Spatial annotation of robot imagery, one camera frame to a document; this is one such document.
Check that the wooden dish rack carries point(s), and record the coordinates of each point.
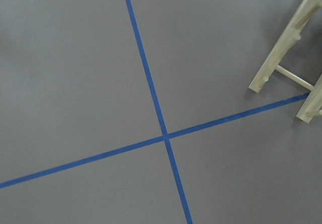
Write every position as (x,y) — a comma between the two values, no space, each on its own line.
(311,107)

